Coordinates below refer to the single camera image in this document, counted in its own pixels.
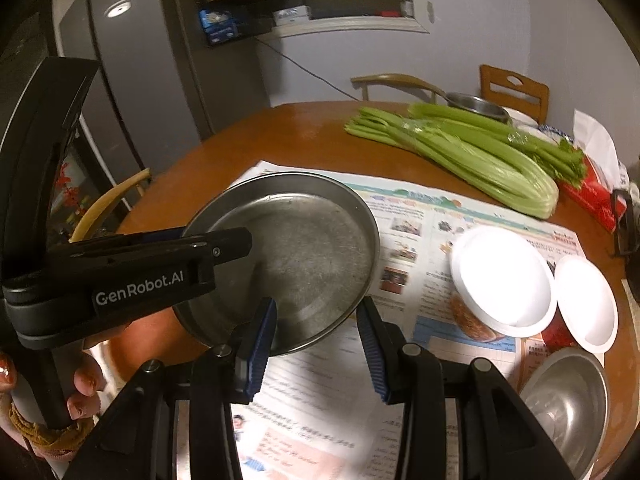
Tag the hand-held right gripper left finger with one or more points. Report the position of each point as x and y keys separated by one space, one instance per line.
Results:
x=260 y=345

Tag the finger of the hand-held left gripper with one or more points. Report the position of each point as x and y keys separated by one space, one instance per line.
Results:
x=150 y=236
x=225 y=247

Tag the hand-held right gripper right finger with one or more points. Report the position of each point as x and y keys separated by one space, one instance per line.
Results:
x=372 y=355

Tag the round steel pan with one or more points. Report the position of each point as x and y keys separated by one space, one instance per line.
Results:
x=310 y=250

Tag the white printed noodle cup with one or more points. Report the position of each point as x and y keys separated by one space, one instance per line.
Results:
x=500 y=280

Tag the white red noodle cup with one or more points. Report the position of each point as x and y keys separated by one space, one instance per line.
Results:
x=585 y=305

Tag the person's left hand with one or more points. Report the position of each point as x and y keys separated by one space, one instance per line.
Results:
x=87 y=377

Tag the curved yellow wooden chair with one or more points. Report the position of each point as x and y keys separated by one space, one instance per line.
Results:
x=100 y=210

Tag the printed newspaper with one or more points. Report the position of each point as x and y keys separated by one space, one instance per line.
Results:
x=410 y=240

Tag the grey refrigerator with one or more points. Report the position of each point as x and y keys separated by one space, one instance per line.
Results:
x=125 y=60

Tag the blue box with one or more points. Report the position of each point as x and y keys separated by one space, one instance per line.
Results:
x=220 y=27

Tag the celery bunch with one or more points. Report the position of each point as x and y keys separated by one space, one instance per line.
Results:
x=475 y=160

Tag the white box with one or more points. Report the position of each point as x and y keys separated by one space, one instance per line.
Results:
x=292 y=15

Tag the curved brown wooden chair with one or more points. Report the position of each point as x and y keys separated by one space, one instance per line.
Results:
x=400 y=80

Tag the small steel bowl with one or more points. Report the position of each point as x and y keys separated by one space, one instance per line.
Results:
x=475 y=105

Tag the red tissue pack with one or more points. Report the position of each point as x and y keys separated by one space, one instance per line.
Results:
x=595 y=195

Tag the patterned plastic bag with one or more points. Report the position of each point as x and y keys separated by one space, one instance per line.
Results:
x=545 y=132

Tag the black thermos bottle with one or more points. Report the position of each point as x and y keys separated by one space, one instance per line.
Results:
x=625 y=230

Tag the small red item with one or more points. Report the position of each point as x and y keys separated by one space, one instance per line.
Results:
x=387 y=12

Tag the square-back wooden chair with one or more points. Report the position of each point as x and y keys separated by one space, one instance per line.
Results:
x=495 y=90

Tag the small jar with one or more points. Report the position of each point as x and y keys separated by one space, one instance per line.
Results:
x=406 y=7

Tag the dark wall shelf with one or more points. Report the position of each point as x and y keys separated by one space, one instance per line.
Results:
x=185 y=10

